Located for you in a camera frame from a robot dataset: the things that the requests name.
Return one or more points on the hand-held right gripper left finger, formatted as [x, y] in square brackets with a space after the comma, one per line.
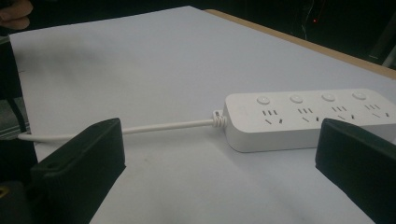
[81, 168]

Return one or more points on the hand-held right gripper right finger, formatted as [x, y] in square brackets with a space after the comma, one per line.
[361, 165]

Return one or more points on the white power strip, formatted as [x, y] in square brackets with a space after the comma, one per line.
[280, 130]

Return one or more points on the metal stand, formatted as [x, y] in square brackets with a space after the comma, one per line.
[383, 46]

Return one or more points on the white paper table sheet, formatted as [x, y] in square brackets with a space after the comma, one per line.
[174, 71]

